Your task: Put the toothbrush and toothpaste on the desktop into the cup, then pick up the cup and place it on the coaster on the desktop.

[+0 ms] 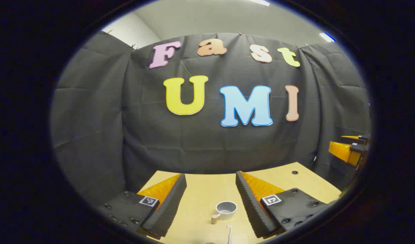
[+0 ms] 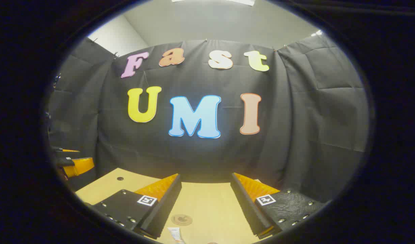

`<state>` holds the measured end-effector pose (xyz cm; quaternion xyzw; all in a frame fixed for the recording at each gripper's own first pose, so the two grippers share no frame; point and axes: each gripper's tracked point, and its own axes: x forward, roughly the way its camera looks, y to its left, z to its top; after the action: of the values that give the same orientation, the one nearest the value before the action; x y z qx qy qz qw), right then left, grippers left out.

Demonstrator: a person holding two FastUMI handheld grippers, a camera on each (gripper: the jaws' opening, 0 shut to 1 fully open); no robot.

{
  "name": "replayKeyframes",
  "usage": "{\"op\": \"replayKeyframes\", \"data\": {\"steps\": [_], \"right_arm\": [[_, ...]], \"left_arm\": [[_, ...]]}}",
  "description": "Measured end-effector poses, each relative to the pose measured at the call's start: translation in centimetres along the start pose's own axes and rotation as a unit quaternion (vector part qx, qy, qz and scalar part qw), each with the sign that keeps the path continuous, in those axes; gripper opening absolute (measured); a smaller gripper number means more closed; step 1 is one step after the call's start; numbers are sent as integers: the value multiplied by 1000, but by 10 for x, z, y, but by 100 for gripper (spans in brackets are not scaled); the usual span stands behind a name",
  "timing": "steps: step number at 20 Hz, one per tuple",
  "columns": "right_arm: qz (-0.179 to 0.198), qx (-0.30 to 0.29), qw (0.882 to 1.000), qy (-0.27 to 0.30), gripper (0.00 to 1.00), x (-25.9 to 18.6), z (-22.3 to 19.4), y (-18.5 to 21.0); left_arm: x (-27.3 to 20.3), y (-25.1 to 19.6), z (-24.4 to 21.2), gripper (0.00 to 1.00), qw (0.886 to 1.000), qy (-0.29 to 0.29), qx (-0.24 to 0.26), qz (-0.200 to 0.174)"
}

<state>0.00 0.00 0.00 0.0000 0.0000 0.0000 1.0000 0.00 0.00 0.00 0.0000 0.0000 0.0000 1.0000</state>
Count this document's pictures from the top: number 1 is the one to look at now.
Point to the light wooden desktop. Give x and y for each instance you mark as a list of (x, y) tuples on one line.
[(204, 193)]

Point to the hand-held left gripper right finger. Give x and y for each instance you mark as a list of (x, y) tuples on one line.
[(251, 206)]

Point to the pale purple toothbrush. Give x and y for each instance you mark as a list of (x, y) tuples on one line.
[(229, 234)]

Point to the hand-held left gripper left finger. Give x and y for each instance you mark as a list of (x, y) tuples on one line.
[(170, 206)]

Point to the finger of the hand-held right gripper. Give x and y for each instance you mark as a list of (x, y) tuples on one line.
[(361, 139), (343, 150)]

